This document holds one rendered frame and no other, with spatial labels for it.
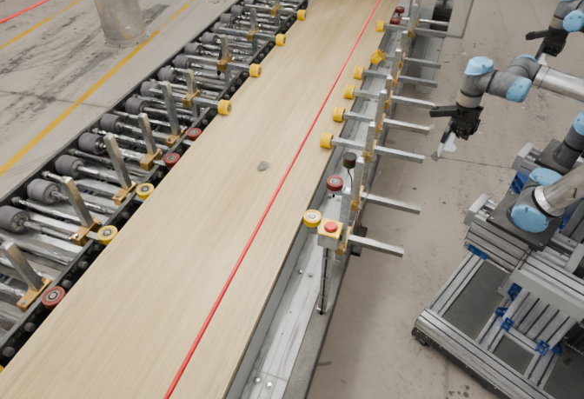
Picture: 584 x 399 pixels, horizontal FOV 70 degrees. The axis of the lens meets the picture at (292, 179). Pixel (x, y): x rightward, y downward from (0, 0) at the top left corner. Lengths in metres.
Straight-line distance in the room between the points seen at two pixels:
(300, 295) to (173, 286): 0.58
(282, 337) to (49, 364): 0.85
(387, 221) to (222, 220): 1.55
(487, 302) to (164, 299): 1.75
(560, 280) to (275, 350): 1.12
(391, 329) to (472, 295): 0.49
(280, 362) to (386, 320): 1.00
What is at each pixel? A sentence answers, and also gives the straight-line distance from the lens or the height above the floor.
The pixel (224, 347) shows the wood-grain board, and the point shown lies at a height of 0.90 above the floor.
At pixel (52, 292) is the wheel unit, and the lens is 1.87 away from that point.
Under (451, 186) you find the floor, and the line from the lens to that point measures 3.52.
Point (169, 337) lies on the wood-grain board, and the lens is 1.61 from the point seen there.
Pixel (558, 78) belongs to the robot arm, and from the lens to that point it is 1.56.
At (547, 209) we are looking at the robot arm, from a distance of 1.62.
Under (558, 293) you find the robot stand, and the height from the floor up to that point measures 0.95.
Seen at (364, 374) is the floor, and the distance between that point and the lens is 2.50.
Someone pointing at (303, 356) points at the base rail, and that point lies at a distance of 1.74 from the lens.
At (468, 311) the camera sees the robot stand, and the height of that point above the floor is 0.21.
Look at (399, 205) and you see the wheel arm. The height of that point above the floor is 0.86.
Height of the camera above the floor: 2.30
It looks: 43 degrees down
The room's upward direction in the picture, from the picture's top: straight up
